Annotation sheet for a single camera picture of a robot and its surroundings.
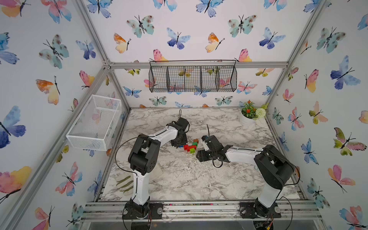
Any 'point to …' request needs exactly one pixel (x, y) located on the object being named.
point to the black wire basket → (208, 75)
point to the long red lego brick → (191, 147)
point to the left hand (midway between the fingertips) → (184, 141)
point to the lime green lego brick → (192, 151)
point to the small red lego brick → (185, 147)
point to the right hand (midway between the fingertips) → (201, 154)
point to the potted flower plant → (250, 113)
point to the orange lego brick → (196, 140)
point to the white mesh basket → (94, 125)
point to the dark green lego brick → (195, 143)
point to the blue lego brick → (181, 146)
